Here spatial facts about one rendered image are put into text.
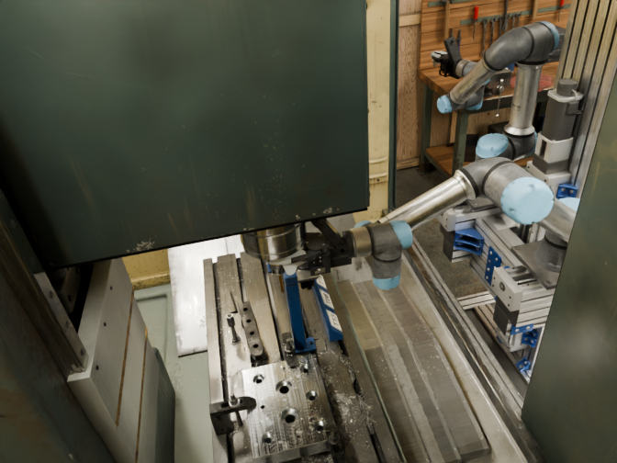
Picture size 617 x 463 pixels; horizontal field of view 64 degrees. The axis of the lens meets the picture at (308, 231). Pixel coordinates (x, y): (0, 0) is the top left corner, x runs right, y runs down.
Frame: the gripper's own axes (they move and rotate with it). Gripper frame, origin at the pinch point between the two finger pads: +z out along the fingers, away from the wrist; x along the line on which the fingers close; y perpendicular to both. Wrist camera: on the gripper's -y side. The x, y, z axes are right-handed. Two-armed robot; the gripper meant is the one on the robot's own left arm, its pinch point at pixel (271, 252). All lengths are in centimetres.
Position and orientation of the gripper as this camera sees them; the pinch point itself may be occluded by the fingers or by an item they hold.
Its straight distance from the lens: 121.8
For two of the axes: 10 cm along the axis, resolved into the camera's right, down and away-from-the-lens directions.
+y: 0.7, 8.1, 5.9
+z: -9.8, 1.8, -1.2
